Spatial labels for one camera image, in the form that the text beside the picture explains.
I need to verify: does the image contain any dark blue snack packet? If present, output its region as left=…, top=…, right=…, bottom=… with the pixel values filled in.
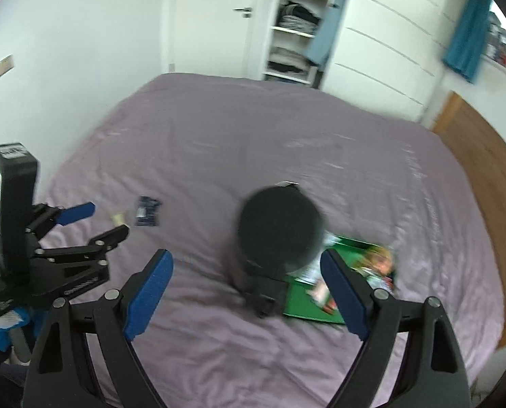
left=135, top=195, right=162, bottom=227

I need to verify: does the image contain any green metal tray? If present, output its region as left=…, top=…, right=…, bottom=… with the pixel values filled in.
left=283, top=235, right=396, bottom=326

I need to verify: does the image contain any white open shelf unit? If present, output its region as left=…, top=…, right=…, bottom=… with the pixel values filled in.
left=261, top=0, right=351, bottom=86

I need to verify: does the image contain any white door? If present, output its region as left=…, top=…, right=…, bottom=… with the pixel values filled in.
left=163, top=0, right=279, bottom=79

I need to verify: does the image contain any clear colourful candy packet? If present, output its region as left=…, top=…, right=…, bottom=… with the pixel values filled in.
left=355, top=245, right=396, bottom=295

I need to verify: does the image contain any grey and black clothes stack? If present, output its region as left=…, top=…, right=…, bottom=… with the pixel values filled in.
left=276, top=3, right=321, bottom=32

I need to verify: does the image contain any person's left hand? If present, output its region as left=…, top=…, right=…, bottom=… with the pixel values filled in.
left=0, top=304, right=36, bottom=366

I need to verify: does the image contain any grey and dark clothes pile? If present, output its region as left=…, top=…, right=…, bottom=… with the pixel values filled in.
left=267, top=49, right=317, bottom=75

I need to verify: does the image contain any beige wall switch plate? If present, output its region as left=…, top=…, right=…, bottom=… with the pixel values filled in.
left=0, top=54, right=15, bottom=85

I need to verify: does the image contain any purple bed sheet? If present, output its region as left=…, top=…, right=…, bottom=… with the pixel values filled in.
left=36, top=72, right=506, bottom=408

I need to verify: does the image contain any wooden headboard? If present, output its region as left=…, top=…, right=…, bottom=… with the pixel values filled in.
left=432, top=90, right=506, bottom=349

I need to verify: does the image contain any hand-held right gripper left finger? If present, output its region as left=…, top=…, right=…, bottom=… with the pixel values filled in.
left=21, top=249, right=174, bottom=408

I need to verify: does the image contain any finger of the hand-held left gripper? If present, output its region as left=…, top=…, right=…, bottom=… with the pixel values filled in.
left=34, top=224, right=130, bottom=265
left=25, top=202, right=95, bottom=239

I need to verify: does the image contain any black round container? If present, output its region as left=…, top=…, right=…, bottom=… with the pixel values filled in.
left=236, top=182, right=327, bottom=319

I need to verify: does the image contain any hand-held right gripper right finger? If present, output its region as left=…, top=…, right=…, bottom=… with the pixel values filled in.
left=320, top=249, right=472, bottom=408

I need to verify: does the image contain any white snack packet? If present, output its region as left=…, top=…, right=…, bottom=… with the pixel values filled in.
left=297, top=232, right=341, bottom=285

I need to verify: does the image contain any red snack packet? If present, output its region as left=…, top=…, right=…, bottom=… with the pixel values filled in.
left=310, top=278, right=339, bottom=313

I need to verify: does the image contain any teal hanging cloth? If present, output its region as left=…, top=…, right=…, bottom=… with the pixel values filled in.
left=443, top=0, right=493, bottom=83

